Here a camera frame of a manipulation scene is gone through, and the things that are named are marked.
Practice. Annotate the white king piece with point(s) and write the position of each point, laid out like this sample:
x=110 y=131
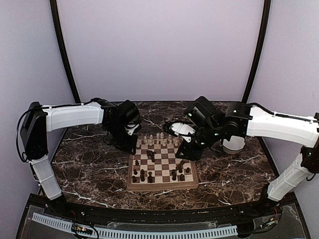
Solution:
x=158 y=138

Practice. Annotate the white scalloped bowl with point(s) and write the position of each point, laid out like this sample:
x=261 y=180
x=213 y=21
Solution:
x=234 y=145

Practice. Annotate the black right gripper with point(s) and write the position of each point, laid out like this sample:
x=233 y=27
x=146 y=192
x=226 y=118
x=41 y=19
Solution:
x=193 y=154

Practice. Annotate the black front rail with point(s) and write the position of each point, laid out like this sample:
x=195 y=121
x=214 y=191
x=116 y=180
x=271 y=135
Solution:
x=104 y=215

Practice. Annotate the black corner post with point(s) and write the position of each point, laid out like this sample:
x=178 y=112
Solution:
x=258 y=50
x=63 y=50

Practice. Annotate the pile of dark chess pieces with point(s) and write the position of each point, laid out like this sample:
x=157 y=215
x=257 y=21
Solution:
x=151 y=155

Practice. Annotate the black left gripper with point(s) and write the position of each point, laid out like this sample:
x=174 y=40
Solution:
x=128 y=146

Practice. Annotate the white bishop right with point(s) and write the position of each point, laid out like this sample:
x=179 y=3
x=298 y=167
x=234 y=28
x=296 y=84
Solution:
x=170 y=140

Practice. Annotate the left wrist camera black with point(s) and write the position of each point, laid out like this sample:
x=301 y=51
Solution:
x=128 y=112

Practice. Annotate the left black corner post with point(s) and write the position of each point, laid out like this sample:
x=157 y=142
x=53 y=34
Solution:
x=63 y=50

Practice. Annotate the right black corner post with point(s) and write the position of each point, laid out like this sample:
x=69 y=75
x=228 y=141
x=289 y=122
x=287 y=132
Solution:
x=258 y=50

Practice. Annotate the white bishop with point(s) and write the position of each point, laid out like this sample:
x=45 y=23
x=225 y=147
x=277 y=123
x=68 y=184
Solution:
x=151 y=139
x=170 y=140

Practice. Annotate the wooden chess board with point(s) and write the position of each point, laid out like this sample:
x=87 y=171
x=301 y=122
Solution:
x=165 y=162

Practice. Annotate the white bishop left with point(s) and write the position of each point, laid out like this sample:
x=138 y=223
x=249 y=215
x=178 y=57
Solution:
x=151 y=139

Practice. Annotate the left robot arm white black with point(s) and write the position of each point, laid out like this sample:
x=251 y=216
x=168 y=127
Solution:
x=120 y=121

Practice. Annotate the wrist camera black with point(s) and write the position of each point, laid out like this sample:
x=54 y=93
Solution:
x=200 y=111
x=128 y=112

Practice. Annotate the dark tall piece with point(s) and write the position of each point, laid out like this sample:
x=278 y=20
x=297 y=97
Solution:
x=150 y=177
x=174 y=176

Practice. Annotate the white slotted cable duct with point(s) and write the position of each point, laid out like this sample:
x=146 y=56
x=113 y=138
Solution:
x=133 y=231

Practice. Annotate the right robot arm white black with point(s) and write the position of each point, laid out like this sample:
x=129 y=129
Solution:
x=242 y=120

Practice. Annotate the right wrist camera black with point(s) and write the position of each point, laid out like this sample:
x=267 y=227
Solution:
x=200 y=111

